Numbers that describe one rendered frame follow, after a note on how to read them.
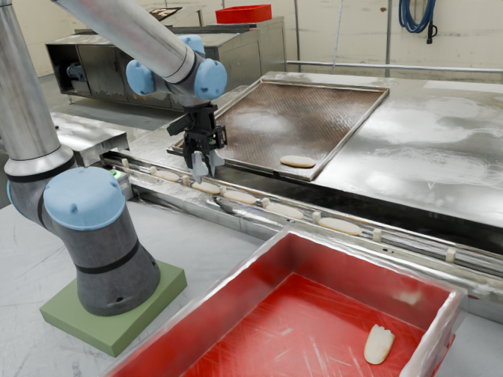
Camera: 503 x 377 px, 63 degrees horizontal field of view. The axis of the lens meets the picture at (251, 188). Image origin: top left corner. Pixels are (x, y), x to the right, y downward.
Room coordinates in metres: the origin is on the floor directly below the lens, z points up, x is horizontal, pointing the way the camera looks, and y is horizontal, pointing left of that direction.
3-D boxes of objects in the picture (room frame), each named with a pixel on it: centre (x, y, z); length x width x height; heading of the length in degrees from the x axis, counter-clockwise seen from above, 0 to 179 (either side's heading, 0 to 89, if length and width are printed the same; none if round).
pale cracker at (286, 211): (0.83, -0.07, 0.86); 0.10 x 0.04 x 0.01; 48
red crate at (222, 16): (4.81, -0.15, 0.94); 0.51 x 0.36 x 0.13; 53
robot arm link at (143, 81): (0.90, 0.16, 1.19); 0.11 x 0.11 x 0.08; 47
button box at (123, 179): (1.06, 0.38, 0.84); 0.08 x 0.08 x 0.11; 49
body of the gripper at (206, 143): (0.98, 0.10, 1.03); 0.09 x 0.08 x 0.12; 49
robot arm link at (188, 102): (0.99, 0.10, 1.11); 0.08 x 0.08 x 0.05
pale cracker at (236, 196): (0.92, 0.03, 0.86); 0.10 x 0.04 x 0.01; 49
